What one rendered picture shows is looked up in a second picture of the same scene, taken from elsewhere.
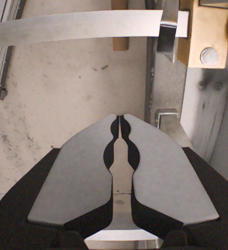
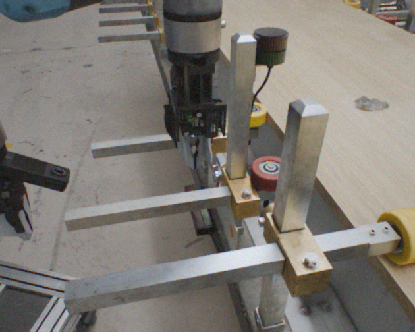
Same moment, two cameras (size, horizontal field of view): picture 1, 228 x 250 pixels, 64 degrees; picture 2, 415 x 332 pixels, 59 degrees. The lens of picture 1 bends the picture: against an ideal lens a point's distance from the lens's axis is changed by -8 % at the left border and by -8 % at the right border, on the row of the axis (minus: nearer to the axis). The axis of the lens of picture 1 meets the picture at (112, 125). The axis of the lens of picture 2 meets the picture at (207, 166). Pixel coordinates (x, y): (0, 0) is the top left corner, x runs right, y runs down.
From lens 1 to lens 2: 0.62 m
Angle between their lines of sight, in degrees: 84
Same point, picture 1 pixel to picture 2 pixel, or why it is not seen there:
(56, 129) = not seen: outside the picture
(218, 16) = (242, 180)
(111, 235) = (213, 263)
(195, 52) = (237, 195)
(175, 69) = not seen: hidden behind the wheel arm
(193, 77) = (290, 304)
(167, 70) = not seen: hidden behind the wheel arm
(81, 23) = (170, 198)
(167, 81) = (252, 284)
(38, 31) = (145, 203)
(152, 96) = (243, 302)
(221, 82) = (327, 301)
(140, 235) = (241, 257)
